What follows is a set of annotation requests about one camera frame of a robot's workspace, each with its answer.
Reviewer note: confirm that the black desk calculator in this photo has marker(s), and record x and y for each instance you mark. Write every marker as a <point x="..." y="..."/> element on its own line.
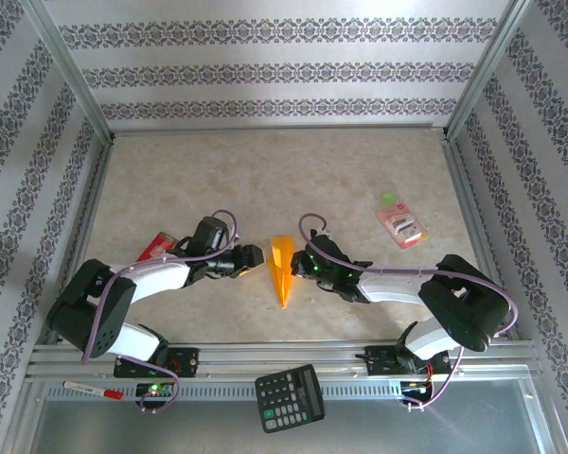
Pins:
<point x="291" y="399"/>

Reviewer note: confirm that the grey metal sheet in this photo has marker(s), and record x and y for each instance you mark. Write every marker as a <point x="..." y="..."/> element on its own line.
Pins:
<point x="407" y="425"/>

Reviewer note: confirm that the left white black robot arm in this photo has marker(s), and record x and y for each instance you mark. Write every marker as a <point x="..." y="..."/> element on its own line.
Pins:
<point x="90" y="302"/>

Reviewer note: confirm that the orange paper sheet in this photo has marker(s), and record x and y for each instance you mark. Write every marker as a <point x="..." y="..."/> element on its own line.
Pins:
<point x="281" y="269"/>

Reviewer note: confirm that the aluminium side rail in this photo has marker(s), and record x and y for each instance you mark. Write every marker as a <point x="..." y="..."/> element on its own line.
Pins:
<point x="83" y="213"/>
<point x="473" y="222"/>

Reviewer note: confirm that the white marker with red cap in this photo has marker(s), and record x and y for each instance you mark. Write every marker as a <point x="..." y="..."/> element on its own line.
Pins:
<point x="87" y="389"/>

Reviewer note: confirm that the aluminium frame post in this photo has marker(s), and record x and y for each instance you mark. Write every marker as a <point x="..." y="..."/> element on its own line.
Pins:
<point x="71" y="71"/>
<point x="487" y="71"/>

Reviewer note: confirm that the controller board with LED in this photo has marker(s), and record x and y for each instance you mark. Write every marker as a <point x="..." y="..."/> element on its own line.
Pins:
<point x="154" y="390"/>

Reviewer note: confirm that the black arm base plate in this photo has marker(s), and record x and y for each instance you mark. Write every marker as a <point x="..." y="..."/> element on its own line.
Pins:
<point x="381" y="361"/>
<point x="184" y="361"/>

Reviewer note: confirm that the pink blister pack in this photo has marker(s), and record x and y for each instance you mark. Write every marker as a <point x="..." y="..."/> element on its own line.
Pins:
<point x="402" y="224"/>

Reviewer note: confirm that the aluminium cross rail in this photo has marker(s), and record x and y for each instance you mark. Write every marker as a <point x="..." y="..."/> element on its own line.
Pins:
<point x="279" y="130"/>

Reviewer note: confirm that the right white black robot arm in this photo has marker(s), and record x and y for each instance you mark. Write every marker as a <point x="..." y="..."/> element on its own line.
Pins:
<point x="464" y="302"/>

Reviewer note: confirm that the small green round cap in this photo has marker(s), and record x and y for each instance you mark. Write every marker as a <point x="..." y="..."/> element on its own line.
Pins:
<point x="388" y="199"/>

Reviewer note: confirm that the red flat packet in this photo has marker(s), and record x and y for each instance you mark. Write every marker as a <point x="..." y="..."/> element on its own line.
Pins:
<point x="156" y="246"/>

